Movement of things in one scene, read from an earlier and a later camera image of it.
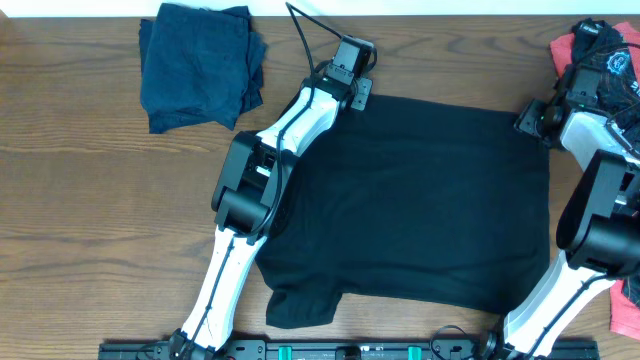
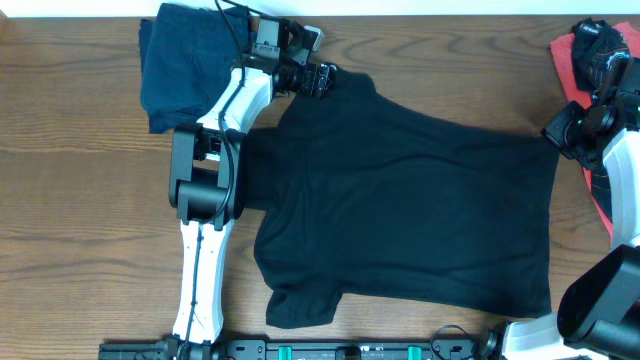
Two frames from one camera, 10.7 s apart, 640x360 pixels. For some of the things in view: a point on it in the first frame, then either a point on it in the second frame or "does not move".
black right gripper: x=526 y=121 to x=558 y=134
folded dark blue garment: x=199 y=64 does not move
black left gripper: x=362 y=95 to x=322 y=79
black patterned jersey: x=596 y=43 does not move
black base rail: x=348 y=350 does not move
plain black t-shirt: x=432 y=203 does not move
